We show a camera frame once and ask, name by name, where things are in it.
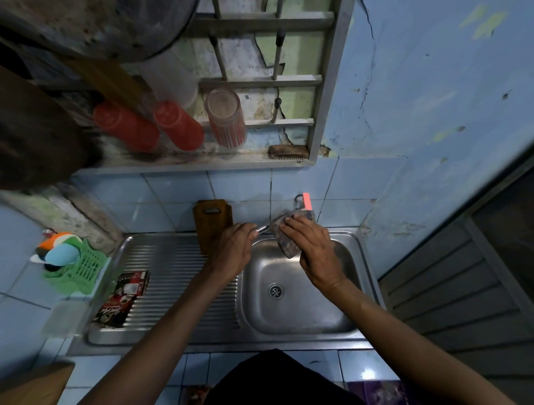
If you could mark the purple plastic basket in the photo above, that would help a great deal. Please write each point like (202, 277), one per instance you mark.
(375, 394)

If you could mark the grey slatted wooden door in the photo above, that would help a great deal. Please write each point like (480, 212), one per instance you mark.
(450, 308)

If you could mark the person's black clothing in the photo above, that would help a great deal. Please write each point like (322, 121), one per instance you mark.
(279, 381)

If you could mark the wooden scrub brush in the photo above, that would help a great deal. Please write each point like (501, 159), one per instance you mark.
(288, 152)

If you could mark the red black sachet pack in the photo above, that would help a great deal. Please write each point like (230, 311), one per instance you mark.
(121, 299)

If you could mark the yellow plastic cup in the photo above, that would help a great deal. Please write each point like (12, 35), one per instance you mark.
(106, 81)

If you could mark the person's left forearm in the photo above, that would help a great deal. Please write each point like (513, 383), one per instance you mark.
(150, 346)

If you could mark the light blue plastic scoop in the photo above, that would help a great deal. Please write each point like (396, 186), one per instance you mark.
(61, 254)

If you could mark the person's right hand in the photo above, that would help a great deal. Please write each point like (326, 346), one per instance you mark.
(319, 254)

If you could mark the person's right forearm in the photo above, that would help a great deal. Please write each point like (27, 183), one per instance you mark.
(421, 350)

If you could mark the wooden knife block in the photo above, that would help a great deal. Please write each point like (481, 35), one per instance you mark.
(35, 386)

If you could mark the white plastic cup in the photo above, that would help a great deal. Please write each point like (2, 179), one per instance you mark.
(171, 79)

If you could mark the small wooden cutting board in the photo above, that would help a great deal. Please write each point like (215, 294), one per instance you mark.
(210, 221)

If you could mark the large dark brown wok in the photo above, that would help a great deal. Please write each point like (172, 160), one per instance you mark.
(37, 137)

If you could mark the red plastic cup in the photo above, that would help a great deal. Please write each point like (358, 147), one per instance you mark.
(179, 127)
(126, 128)

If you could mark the red striped drinking glass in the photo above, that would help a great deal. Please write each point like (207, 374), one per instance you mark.
(226, 121)

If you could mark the clear plastic container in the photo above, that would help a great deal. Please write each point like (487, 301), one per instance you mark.
(64, 319)

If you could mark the dark round hanging pan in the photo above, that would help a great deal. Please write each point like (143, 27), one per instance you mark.
(94, 25)

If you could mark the checked dishcloth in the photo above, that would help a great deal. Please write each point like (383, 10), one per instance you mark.
(288, 247)

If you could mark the green plastic basket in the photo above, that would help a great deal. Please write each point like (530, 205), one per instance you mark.
(85, 270)

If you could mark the orange plastic utensil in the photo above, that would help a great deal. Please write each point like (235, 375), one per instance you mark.
(55, 240)

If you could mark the knives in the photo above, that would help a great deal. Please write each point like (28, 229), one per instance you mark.
(263, 228)

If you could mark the stainless steel sink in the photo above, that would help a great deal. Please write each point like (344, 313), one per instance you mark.
(300, 308)

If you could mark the person's left hand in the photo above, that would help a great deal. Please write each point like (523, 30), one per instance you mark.
(229, 254)

